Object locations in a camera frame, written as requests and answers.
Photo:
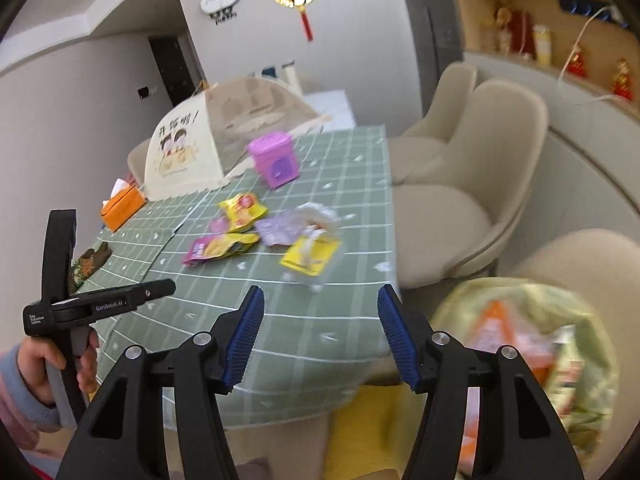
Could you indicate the white low cabinet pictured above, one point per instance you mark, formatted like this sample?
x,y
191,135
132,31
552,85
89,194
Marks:
x,y
330,110

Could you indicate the yellow-green plastic trash bag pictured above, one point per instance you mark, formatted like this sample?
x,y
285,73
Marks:
x,y
585,400

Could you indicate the dark door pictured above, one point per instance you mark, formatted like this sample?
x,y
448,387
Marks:
x,y
172,70

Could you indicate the purple toy bin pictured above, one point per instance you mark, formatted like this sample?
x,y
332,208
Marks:
x,y
275,160

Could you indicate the purple plastic packet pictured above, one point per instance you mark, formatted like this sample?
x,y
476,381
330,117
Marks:
x,y
280,230

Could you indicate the person's left hand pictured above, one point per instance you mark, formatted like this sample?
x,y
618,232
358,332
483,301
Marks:
x,y
37,360

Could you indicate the beige chair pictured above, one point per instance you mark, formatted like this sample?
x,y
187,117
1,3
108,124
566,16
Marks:
x,y
480,170
575,260
136,160
445,105

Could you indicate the black power strip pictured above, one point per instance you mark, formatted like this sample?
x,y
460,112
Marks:
x,y
580,5

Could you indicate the beige mesh food cover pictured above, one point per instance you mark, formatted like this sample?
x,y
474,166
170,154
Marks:
x,y
190,150

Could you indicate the black wall switch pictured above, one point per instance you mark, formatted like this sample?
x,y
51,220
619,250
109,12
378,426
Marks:
x,y
143,91

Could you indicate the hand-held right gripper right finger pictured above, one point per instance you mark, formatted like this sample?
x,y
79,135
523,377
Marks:
x,y
397,335

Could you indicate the red gift box with flower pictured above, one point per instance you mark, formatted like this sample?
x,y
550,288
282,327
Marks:
x,y
515,30

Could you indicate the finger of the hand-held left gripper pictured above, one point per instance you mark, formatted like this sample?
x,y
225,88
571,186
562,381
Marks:
x,y
152,291

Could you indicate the pink and yellow snack packet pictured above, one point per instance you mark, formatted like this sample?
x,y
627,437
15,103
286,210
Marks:
x,y
220,247

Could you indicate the small pink wrapper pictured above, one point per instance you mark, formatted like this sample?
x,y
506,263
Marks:
x,y
220,224

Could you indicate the yellow cushion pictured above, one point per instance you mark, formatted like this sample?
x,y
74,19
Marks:
x,y
370,430

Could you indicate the orange tissue box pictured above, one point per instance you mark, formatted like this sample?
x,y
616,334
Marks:
x,y
122,207

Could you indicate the dark patterned snack packet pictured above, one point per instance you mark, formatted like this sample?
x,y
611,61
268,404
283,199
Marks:
x,y
90,267

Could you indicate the green checked tablecloth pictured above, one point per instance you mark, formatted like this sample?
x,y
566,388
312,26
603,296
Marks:
x,y
300,320

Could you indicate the person's left forearm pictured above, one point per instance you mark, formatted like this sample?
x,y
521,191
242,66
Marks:
x,y
20,400

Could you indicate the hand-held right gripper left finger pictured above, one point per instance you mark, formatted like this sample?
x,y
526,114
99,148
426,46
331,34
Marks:
x,y
245,335

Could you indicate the large orange snack bag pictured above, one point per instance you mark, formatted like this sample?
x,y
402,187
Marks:
x,y
505,340

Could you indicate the small red figurine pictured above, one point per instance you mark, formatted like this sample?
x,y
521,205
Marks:
x,y
577,62
621,82

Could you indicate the white bottle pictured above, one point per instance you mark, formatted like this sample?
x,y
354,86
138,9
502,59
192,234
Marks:
x,y
291,75

